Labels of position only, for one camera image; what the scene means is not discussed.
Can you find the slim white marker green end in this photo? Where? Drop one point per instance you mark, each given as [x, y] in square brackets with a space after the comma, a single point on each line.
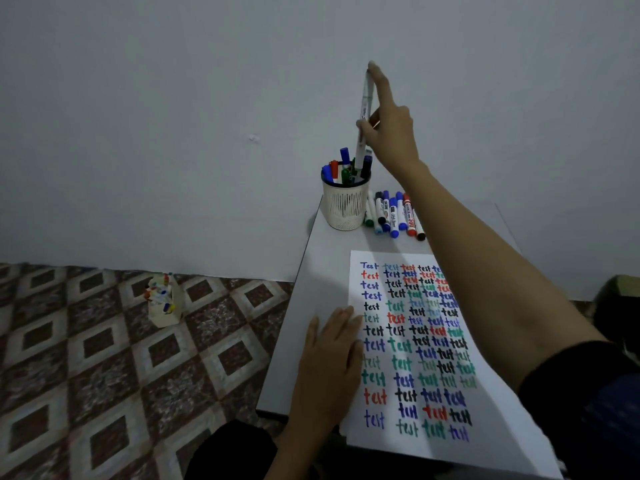
[367, 94]

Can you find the small cream box of pens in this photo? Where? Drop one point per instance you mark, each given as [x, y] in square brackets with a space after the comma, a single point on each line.
[165, 314]

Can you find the grey drawer cabinet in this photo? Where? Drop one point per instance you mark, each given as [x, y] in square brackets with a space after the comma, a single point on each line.
[300, 369]

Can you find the yellow floral cushion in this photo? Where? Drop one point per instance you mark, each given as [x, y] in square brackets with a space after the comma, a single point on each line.
[625, 284]

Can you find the white paper with colored writing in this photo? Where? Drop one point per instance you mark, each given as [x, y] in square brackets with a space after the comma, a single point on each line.
[500, 434]

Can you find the person's left leg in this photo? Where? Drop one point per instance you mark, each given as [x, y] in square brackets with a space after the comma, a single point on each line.
[230, 454]

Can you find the person's black sleeve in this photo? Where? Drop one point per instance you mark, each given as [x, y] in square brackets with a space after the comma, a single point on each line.
[580, 419]

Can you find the green capped white marker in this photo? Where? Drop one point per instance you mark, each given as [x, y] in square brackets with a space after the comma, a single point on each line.
[346, 175]

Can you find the person's right hand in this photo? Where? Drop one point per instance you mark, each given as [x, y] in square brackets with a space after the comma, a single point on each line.
[395, 139]

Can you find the beige mesh cup black rim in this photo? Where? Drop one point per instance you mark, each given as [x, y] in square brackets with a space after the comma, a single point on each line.
[345, 209]

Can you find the person's left hand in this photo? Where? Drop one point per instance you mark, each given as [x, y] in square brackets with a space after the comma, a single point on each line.
[325, 379]

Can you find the row of colored markers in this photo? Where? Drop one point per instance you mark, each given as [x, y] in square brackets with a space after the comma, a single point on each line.
[390, 214]

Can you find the person's right forearm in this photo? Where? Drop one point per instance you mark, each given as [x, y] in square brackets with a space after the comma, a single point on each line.
[490, 284]

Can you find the blue capped white marker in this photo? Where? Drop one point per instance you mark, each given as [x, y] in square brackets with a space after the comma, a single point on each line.
[327, 173]

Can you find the black plastic bucket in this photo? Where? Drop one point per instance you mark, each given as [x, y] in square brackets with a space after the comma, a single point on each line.
[620, 319]

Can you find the red capped white marker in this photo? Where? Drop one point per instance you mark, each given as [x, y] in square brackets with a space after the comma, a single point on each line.
[334, 168]

